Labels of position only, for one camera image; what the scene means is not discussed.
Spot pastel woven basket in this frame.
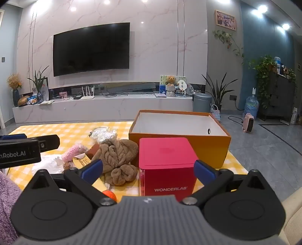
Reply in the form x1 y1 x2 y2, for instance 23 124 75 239
210 105 221 122

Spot black cables on console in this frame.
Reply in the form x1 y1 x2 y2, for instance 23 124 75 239
101 90 128 97

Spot green orchid plant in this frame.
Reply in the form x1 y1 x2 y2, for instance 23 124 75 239
27 66 50 95

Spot clear crinkled plastic bag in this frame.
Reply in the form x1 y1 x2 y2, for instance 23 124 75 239
89 126 118 144

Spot marble television console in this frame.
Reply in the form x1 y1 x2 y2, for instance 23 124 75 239
12 94 194 124

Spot black floor cable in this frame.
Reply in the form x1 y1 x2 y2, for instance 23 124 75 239
227 115 245 124

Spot white router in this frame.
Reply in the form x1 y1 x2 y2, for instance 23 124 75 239
80 86 95 100

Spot dark grey cabinet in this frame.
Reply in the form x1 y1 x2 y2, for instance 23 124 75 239
258 70 297 122

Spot white tissue paper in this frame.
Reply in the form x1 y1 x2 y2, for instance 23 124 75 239
32 154 65 175

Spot brown teddy bear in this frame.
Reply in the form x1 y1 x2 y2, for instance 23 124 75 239
165 75 180 87

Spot brown packet with yellow tag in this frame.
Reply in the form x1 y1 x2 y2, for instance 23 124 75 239
72 144 101 170

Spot brown round hat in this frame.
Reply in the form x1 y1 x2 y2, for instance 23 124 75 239
17 95 31 107

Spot red cube box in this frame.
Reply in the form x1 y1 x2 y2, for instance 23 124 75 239
138 137 199 203

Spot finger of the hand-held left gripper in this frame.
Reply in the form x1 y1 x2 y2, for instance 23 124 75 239
0 133 27 141
38 134 60 152

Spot hanging vine plant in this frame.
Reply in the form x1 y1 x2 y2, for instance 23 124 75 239
213 30 246 64

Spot vase with yellow flowers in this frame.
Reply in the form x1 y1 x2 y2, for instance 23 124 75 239
7 73 23 107

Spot orange ball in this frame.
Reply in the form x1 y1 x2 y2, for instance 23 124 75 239
102 190 118 203

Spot green bamboo picture card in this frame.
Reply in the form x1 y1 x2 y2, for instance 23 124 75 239
160 75 187 92

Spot pink space heater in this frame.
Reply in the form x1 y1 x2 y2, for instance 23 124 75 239
243 113 255 133

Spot yellow checkered mat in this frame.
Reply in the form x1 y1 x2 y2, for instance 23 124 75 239
7 121 250 206

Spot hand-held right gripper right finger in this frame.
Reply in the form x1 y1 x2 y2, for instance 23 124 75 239
182 160 280 208

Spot sofa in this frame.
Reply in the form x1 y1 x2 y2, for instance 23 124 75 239
282 194 302 245

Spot pink knitted cloth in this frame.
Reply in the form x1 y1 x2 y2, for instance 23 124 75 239
61 144 88 163

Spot purple fuzzy cloth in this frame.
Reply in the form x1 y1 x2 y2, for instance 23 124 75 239
0 173 23 239

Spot grey pedal trash bin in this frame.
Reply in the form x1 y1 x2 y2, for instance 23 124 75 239
193 93 211 113

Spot black flat television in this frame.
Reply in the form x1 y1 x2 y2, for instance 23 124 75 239
52 22 131 77

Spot wooden framed picture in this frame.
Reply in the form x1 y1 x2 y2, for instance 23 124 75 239
214 10 237 31

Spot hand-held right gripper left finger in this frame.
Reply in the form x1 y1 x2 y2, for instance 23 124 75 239
22 159 117 208

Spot blue water jug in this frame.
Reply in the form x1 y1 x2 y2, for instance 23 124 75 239
243 88 260 118

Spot bushy trailing plant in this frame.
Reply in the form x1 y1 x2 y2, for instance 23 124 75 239
247 55 278 109

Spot brown fuzzy cloth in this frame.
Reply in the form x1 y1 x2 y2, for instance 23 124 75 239
91 138 140 187

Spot long-leaf potted plant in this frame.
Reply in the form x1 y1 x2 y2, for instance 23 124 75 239
201 73 239 112

